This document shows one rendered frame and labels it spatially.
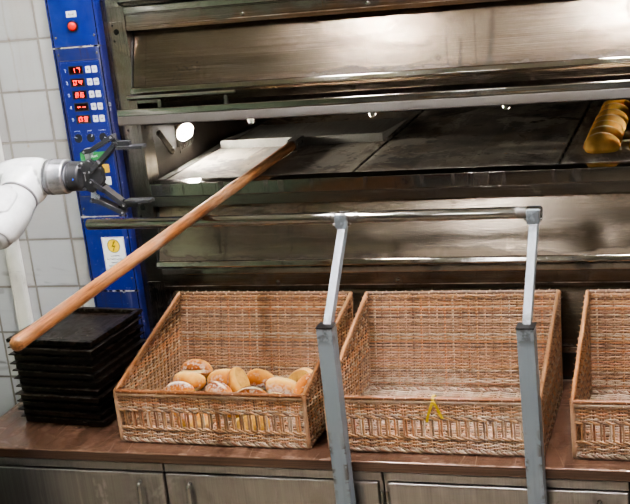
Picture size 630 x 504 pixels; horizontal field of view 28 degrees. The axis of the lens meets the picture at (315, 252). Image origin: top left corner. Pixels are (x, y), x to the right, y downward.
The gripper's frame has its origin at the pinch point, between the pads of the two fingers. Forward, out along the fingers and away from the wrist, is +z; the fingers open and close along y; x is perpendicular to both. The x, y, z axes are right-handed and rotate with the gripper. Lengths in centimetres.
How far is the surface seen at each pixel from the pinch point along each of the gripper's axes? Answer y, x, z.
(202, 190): 18, -55, -10
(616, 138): 12, -73, 107
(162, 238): 13.8, 10.3, 7.4
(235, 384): 70, -34, 2
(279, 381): 69, -34, 15
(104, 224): 17.4, -17.6, -22.6
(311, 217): 17.1, -17.6, 35.8
